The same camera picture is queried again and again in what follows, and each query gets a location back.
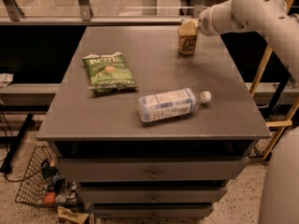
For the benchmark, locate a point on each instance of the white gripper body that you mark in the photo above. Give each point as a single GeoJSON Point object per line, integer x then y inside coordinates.
{"type": "Point", "coordinates": [207, 24]}

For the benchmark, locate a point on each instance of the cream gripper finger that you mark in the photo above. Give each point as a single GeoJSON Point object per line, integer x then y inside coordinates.
{"type": "Point", "coordinates": [187, 27]}

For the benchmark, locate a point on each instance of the orange soda can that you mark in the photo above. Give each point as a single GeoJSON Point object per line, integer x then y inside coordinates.
{"type": "Point", "coordinates": [187, 43]}

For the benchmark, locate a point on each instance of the green jalapeno chip bag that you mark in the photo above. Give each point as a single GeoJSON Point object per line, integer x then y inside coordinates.
{"type": "Point", "coordinates": [108, 73]}

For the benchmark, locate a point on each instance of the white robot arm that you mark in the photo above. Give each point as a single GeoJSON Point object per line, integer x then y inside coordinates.
{"type": "Point", "coordinates": [268, 18]}

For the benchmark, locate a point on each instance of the blue can in basket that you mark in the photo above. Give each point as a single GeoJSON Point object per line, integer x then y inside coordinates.
{"type": "Point", "coordinates": [56, 181]}

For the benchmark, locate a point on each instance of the yellow snack bag on floor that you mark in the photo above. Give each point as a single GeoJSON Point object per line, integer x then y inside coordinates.
{"type": "Point", "coordinates": [67, 216]}

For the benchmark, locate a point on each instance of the clear plastic water bottle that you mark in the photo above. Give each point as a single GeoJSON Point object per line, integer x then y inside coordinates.
{"type": "Point", "coordinates": [171, 104]}

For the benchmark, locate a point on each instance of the grey drawer cabinet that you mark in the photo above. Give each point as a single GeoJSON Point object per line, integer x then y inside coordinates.
{"type": "Point", "coordinates": [167, 148]}

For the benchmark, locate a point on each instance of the top grey drawer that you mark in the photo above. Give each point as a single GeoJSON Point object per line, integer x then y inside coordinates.
{"type": "Point", "coordinates": [147, 170]}

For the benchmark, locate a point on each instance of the grey drawer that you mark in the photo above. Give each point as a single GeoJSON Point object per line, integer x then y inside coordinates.
{"type": "Point", "coordinates": [146, 211]}
{"type": "Point", "coordinates": [152, 194]}
{"type": "Point", "coordinates": [147, 170]}

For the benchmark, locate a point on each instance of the metal window railing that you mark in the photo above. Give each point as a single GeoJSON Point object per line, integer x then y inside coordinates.
{"type": "Point", "coordinates": [96, 12]}

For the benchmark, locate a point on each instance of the white crumpled paper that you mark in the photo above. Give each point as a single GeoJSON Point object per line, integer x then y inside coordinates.
{"type": "Point", "coordinates": [5, 79]}

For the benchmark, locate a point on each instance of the bottom grey drawer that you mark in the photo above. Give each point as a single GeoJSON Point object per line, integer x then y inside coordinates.
{"type": "Point", "coordinates": [146, 211]}

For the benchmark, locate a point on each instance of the middle grey drawer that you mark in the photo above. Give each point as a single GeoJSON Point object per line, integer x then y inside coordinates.
{"type": "Point", "coordinates": [152, 194]}

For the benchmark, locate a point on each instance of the black table leg stand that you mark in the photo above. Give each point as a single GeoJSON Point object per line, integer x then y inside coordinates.
{"type": "Point", "coordinates": [15, 141]}

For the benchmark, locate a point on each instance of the orange fruit in basket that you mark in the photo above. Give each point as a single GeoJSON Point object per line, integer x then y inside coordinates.
{"type": "Point", "coordinates": [50, 198]}

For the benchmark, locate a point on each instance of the black wire basket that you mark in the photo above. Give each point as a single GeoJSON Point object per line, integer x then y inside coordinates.
{"type": "Point", "coordinates": [34, 185]}

